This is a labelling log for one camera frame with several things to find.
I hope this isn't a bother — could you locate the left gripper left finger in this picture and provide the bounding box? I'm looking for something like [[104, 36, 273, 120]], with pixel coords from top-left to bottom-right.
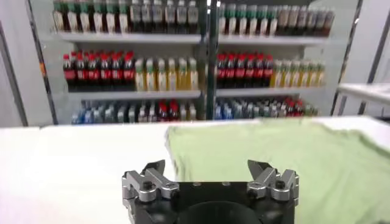
[[121, 159, 180, 210]]

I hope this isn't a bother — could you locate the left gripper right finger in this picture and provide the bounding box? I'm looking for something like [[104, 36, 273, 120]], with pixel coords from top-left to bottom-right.
[[246, 159, 300, 205]]

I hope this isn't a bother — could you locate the light green t-shirt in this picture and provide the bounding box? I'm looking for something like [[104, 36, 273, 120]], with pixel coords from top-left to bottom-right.
[[165, 118, 390, 224]]

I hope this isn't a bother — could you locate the yellow juice bottle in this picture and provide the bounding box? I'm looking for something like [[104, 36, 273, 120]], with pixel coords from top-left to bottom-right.
[[282, 59, 292, 88], [272, 59, 283, 88], [187, 57, 199, 91], [299, 60, 309, 88], [177, 57, 188, 91], [144, 57, 156, 91], [307, 60, 317, 88], [316, 60, 326, 87], [290, 59, 300, 88], [166, 57, 178, 91], [155, 57, 167, 91], [134, 57, 146, 91]]

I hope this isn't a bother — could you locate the red cap cola bottle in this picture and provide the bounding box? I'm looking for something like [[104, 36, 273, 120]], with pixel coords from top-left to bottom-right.
[[111, 51, 124, 91], [75, 51, 88, 91], [263, 54, 274, 88], [216, 53, 227, 88], [123, 50, 137, 91], [254, 53, 264, 88], [244, 53, 255, 88], [63, 52, 76, 91], [225, 53, 235, 88], [99, 51, 112, 91], [235, 53, 246, 88], [87, 52, 100, 91]]

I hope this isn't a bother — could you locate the white side table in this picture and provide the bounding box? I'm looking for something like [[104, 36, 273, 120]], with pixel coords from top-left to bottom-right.
[[337, 82, 390, 118]]

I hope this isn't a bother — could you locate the metal beverage display shelf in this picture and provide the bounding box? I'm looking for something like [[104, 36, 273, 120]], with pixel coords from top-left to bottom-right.
[[207, 0, 364, 121], [27, 0, 211, 125]]

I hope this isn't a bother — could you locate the green cap tea bottle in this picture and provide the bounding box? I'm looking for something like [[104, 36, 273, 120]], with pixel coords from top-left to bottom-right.
[[257, 3, 268, 36], [236, 2, 247, 36], [246, 2, 258, 36], [91, 0, 104, 33], [267, 3, 278, 36], [225, 2, 237, 36], [218, 2, 227, 36], [78, 0, 91, 33], [104, 0, 117, 33], [52, 0, 65, 33], [65, 0, 79, 33], [117, 0, 130, 33]]

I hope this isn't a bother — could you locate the beige label dark bottle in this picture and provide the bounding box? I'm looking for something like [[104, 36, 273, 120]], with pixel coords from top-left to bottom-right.
[[277, 4, 289, 37], [288, 4, 299, 37]]

